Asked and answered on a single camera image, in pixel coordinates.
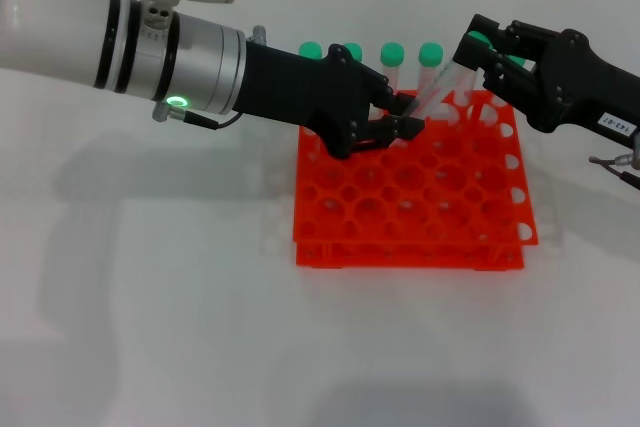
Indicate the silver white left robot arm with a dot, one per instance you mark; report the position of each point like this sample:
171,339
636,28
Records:
60,32

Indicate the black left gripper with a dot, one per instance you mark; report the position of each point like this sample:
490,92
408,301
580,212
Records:
300,87

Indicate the orange test tube rack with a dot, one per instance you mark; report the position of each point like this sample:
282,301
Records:
415,227

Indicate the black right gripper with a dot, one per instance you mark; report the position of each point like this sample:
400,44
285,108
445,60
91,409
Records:
565,82

